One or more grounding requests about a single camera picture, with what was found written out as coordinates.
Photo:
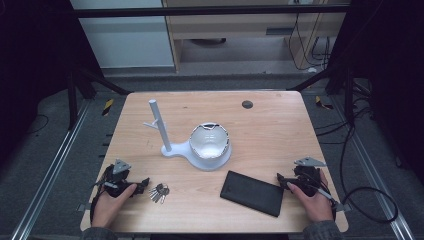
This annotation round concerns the black curtain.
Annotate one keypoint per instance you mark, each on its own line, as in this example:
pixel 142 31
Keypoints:
pixel 393 66
pixel 30 66

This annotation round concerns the black leather wallet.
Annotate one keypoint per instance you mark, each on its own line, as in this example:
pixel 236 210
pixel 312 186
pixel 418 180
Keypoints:
pixel 251 193

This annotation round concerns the bunch of silver keys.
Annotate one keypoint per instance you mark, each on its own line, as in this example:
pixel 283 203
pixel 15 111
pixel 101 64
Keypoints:
pixel 159 193

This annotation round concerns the yellow black striped tape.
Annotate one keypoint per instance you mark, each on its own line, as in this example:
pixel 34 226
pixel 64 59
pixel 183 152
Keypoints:
pixel 107 107
pixel 322 103

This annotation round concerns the white bowl with silver rim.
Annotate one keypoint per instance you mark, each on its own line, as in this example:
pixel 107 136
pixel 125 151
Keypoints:
pixel 209 141

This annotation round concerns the light wooden desk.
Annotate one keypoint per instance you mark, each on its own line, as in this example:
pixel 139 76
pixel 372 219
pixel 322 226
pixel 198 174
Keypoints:
pixel 233 25

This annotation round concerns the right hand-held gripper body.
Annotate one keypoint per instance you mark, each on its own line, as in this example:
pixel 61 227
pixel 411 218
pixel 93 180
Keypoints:
pixel 308 176

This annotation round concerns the white cabinet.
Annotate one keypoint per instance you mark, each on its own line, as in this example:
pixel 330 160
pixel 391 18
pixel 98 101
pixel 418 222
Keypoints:
pixel 126 36

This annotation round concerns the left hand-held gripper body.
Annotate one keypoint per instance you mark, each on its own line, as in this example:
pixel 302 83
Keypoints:
pixel 120 166

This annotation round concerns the black metal stand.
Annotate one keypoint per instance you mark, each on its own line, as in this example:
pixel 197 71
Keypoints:
pixel 72 100
pixel 348 96

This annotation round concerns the person's right hand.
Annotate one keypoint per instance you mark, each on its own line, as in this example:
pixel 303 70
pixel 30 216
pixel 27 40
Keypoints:
pixel 316 206

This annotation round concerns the aluminium floor rail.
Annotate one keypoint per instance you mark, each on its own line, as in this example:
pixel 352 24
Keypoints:
pixel 46 180
pixel 376 180

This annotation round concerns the black horizontal frame bar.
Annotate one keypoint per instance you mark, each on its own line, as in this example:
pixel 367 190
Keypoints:
pixel 200 12

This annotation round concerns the person's left hand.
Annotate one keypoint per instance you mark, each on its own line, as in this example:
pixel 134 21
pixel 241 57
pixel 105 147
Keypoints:
pixel 105 210

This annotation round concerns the white stand with pole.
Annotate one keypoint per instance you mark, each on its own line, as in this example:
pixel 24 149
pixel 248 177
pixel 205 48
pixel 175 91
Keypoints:
pixel 160 123

